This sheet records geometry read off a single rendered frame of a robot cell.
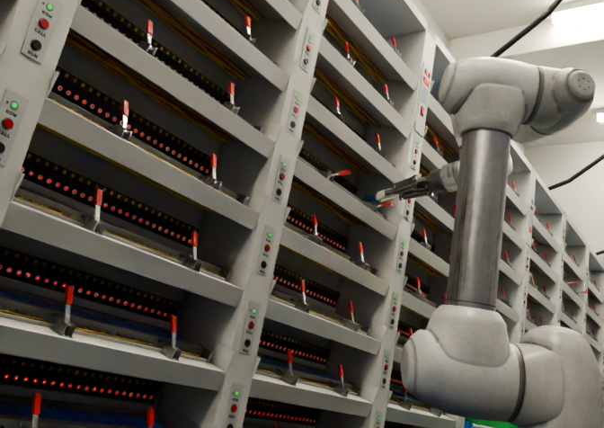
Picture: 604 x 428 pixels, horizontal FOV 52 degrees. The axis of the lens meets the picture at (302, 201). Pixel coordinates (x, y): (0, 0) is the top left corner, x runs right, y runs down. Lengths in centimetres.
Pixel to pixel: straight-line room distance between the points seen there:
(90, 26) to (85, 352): 60
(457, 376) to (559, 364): 21
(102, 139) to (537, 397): 96
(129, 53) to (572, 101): 91
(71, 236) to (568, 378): 97
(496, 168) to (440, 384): 45
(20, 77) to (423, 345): 88
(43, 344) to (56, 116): 40
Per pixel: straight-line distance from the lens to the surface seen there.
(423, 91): 237
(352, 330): 191
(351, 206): 188
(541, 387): 131
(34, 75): 116
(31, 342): 116
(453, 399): 127
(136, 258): 126
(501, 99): 137
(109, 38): 128
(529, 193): 357
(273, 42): 178
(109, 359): 125
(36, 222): 114
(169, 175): 132
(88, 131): 121
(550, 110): 143
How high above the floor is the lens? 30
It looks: 17 degrees up
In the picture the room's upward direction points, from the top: 11 degrees clockwise
